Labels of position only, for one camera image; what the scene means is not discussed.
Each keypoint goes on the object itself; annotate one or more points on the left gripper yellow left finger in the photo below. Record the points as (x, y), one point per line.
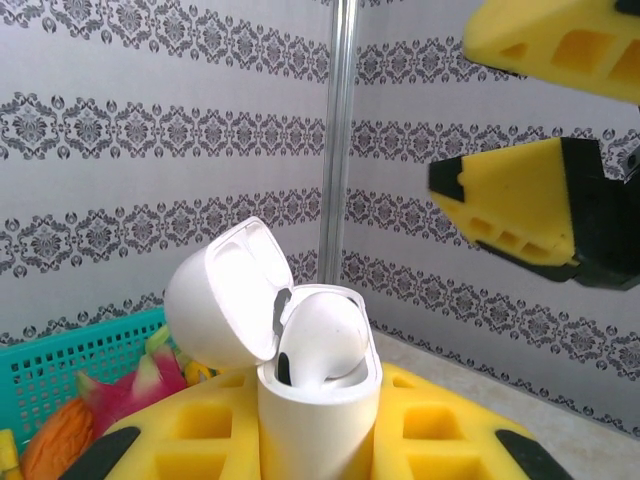
(200, 445)

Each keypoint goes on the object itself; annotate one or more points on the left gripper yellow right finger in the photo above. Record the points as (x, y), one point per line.
(435, 440)

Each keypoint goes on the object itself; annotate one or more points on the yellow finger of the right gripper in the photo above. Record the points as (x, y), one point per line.
(515, 195)
(545, 35)

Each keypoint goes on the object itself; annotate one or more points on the glossy earbud charging case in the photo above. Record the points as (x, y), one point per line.
(310, 430)

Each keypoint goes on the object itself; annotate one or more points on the pink dragon fruit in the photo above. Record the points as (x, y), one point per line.
(135, 395)

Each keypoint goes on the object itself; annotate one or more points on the orange fruit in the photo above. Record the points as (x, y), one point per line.
(60, 440)

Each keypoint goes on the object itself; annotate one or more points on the teal plastic mesh basket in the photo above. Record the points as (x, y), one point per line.
(45, 370)

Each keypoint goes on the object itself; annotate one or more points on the metal corner pole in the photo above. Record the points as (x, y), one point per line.
(340, 140)

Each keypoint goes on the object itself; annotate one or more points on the yellow fruit piece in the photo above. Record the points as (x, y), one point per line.
(7, 450)

